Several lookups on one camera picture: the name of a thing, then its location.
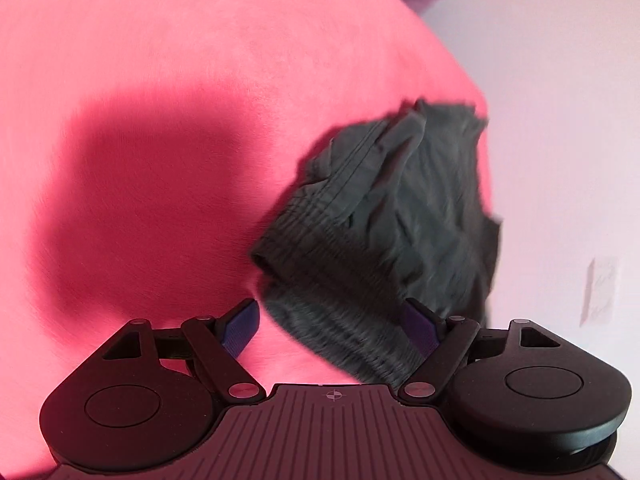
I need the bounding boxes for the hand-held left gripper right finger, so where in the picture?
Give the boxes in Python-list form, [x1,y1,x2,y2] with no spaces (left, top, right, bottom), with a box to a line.
[398,298,564,404]

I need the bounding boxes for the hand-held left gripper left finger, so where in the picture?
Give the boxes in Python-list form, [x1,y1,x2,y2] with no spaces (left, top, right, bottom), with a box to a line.
[102,298,267,404]

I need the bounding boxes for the pink bed sheet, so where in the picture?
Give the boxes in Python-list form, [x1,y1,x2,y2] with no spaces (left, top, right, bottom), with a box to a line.
[0,0,502,480]

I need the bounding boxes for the white wall plate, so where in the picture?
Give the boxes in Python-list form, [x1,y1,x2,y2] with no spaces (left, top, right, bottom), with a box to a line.
[580,257,619,329]

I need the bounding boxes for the dark green pants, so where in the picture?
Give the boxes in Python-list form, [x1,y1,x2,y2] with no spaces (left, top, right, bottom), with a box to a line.
[248,98,504,386]

